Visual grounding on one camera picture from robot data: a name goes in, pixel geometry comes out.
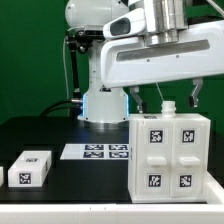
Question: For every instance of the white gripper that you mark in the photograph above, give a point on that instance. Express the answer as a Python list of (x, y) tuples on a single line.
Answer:
[(198, 53)]

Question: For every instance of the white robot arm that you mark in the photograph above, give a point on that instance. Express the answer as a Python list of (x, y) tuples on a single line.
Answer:
[(165, 19)]

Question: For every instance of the white cabinet body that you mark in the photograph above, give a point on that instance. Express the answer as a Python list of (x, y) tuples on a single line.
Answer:
[(168, 113)]

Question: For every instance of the white block at left edge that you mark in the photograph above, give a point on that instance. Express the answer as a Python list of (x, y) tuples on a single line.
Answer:
[(1, 176)]

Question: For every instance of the white door panel with marker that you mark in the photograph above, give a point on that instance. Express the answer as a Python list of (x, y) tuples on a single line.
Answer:
[(187, 159)]

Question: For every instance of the white box with marker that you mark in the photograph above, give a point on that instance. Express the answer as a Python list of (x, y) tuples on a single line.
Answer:
[(30, 169)]

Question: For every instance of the white L-shaped corner fence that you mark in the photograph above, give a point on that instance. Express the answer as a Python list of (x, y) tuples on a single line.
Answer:
[(210, 213)]

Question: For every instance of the white base marker plate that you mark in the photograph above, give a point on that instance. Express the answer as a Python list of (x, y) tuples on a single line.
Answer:
[(95, 152)]

